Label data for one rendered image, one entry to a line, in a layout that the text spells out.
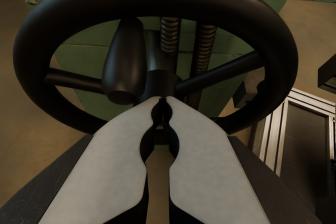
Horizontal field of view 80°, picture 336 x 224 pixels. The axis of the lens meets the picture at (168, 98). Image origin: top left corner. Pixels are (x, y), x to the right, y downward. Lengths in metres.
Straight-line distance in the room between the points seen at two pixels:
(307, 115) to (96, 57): 0.99
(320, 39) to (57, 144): 1.97
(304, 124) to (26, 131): 1.35
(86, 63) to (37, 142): 0.77
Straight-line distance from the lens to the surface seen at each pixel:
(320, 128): 1.18
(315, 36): 2.05
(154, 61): 0.25
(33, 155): 1.19
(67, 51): 0.48
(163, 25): 0.24
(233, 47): 0.44
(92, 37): 0.43
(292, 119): 1.12
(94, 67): 0.50
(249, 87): 0.54
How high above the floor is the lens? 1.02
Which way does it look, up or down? 59 degrees down
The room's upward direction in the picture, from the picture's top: 10 degrees clockwise
